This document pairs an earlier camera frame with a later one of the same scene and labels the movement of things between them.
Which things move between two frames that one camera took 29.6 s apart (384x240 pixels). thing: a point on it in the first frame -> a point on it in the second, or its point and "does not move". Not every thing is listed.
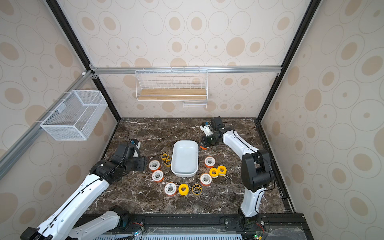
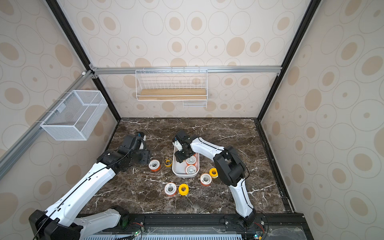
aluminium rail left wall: x=21 y=145 does not move
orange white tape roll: x=170 y=189 does not move
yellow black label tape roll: x=167 y=163 does not move
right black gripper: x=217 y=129 -> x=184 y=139
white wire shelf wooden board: x=189 y=86 does not move
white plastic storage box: x=184 y=159 does not move
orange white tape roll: x=209 y=162 -> x=190 y=169
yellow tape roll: x=183 y=193 does not move
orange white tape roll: x=157 y=176 -> x=192 y=160
